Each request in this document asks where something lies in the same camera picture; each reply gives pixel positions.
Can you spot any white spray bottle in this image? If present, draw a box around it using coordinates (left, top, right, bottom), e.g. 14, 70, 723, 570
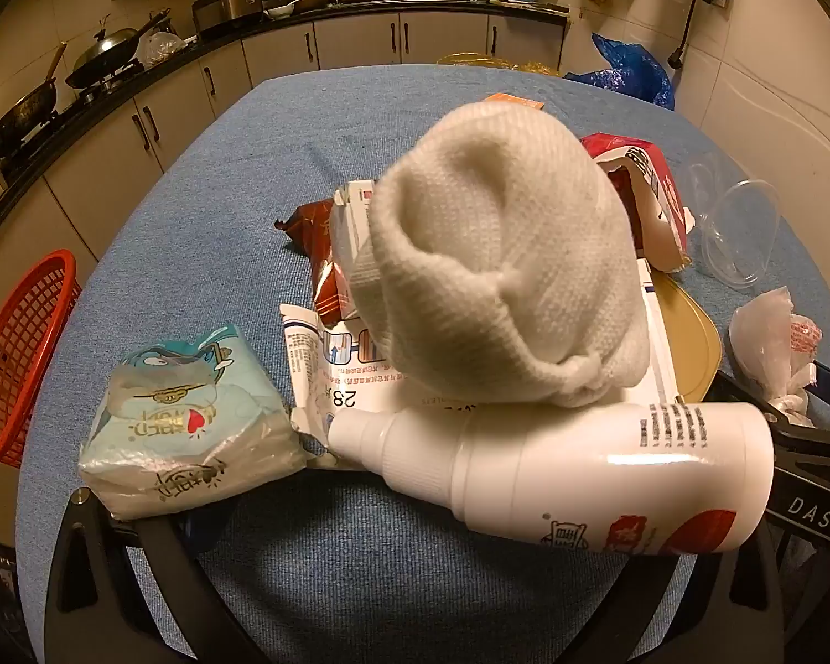
327, 401, 777, 558

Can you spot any rectangular steel pan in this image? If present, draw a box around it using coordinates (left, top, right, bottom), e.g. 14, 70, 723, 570
192, 0, 262, 39

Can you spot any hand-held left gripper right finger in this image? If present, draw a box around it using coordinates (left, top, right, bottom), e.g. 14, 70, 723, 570
688, 532, 793, 664

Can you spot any steel wok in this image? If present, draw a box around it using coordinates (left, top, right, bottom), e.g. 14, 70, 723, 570
65, 10, 174, 91

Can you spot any yellow plastic bag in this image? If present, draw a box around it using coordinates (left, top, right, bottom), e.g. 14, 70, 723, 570
434, 50, 564, 77

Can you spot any white knit sock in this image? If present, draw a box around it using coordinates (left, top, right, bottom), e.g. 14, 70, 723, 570
349, 102, 651, 408

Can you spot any black power cable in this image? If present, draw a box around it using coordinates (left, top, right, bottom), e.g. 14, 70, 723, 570
667, 0, 730, 70

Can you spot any light blue tissue pack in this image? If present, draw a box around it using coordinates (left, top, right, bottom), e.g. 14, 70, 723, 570
78, 324, 297, 521

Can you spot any clear plastic food bag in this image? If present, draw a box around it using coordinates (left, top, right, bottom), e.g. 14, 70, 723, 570
138, 31, 188, 68

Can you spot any wooden spatula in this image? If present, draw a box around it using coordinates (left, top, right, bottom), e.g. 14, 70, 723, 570
40, 41, 68, 85

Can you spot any long white medicine box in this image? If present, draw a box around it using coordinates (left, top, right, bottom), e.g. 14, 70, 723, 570
278, 256, 680, 475

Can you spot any torn red white carton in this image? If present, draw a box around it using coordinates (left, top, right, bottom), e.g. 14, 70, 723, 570
579, 131, 697, 272

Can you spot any blue plastic bag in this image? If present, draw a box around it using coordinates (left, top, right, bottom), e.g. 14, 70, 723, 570
566, 32, 677, 112

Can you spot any dark wok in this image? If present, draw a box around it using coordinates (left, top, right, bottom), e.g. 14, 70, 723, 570
0, 76, 63, 160

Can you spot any red plastic mesh basket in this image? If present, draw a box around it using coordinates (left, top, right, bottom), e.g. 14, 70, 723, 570
0, 249, 82, 469

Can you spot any clear plastic container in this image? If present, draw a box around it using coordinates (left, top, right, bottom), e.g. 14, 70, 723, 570
684, 161, 782, 292

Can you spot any white kitchen base cabinet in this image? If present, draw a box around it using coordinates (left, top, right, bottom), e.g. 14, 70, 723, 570
0, 3, 572, 333

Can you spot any blue tablecloth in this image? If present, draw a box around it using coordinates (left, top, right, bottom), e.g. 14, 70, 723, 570
17, 65, 830, 664

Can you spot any yellow plastic lid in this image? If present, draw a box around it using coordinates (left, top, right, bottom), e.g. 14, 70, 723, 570
653, 268, 725, 403

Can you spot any white plastic bag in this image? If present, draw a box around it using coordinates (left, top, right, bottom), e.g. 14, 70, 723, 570
728, 286, 823, 419

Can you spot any brown snack wrapper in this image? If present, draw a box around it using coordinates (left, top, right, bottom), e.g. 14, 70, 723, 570
274, 197, 364, 328

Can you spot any small orange white box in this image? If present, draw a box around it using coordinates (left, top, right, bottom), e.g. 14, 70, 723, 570
486, 91, 545, 113

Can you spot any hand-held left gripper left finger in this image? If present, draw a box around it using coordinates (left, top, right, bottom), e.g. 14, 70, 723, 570
45, 486, 265, 664

